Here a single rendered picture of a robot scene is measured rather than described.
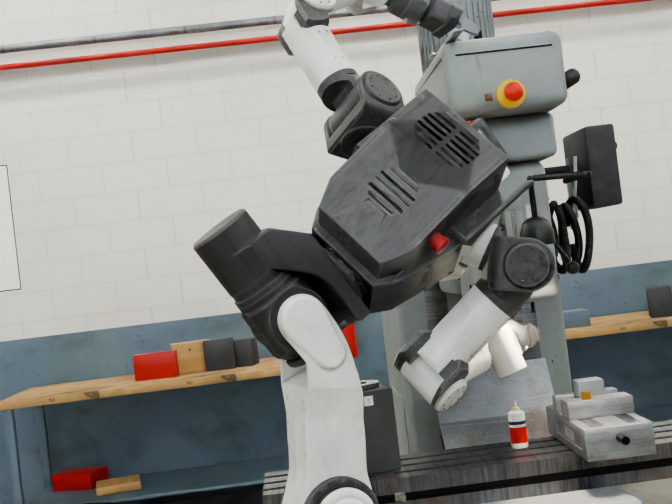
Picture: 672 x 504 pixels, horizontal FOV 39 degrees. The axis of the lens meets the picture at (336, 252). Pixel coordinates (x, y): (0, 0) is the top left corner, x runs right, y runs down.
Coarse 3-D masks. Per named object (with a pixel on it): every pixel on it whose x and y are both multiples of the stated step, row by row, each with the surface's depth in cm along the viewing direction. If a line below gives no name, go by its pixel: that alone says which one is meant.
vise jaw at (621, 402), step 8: (624, 392) 217; (568, 400) 215; (576, 400) 214; (584, 400) 213; (592, 400) 212; (600, 400) 212; (608, 400) 212; (616, 400) 212; (624, 400) 212; (632, 400) 212; (568, 408) 212; (576, 408) 212; (584, 408) 212; (592, 408) 212; (600, 408) 212; (608, 408) 212; (616, 408) 212; (624, 408) 212; (632, 408) 212; (568, 416) 212; (576, 416) 212; (584, 416) 212; (592, 416) 212; (600, 416) 212
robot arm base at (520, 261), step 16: (496, 240) 166; (512, 240) 165; (528, 240) 164; (496, 256) 166; (512, 256) 164; (528, 256) 164; (544, 256) 163; (496, 272) 165; (512, 272) 164; (528, 272) 164; (544, 272) 163; (496, 288) 165; (512, 288) 165; (528, 288) 164
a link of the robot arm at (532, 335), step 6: (516, 324) 206; (522, 324) 214; (528, 324) 214; (522, 330) 205; (528, 330) 211; (534, 330) 213; (528, 336) 210; (534, 336) 213; (540, 336) 215; (528, 342) 210; (534, 342) 213
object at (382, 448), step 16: (368, 384) 216; (368, 400) 214; (384, 400) 215; (368, 416) 214; (384, 416) 215; (368, 432) 214; (384, 432) 214; (368, 448) 213; (384, 448) 214; (368, 464) 213; (384, 464) 214; (400, 464) 215
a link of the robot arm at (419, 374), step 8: (480, 352) 189; (400, 360) 178; (416, 360) 176; (424, 360) 176; (472, 360) 187; (480, 360) 188; (400, 368) 179; (408, 368) 177; (416, 368) 176; (424, 368) 176; (432, 368) 175; (472, 368) 186; (480, 368) 188; (408, 376) 178; (416, 376) 176; (424, 376) 175; (432, 376) 175; (440, 376) 174; (472, 376) 187; (416, 384) 177; (424, 384) 175; (432, 384) 174; (424, 392) 176; (432, 392) 174
